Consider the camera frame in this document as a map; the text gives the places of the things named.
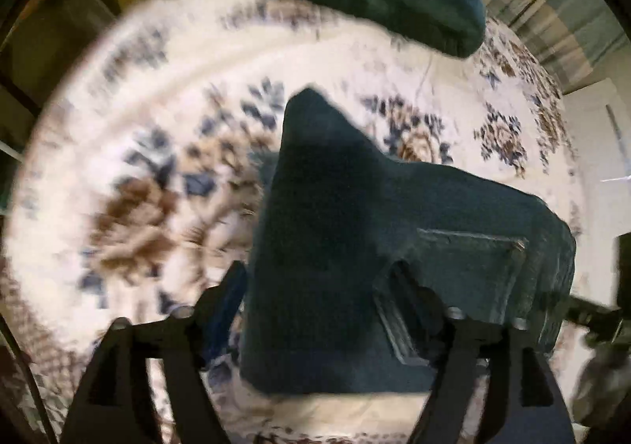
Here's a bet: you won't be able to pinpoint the floral fleece bed blanket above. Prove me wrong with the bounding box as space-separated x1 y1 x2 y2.
1 0 585 431

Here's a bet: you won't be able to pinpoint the dark blue denim pants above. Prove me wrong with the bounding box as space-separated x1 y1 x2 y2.
239 89 575 395

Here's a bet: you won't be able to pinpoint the green striped right curtain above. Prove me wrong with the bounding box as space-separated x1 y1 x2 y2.
488 0 629 90

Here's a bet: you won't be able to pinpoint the white bed side board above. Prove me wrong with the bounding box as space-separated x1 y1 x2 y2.
565 79 630 240

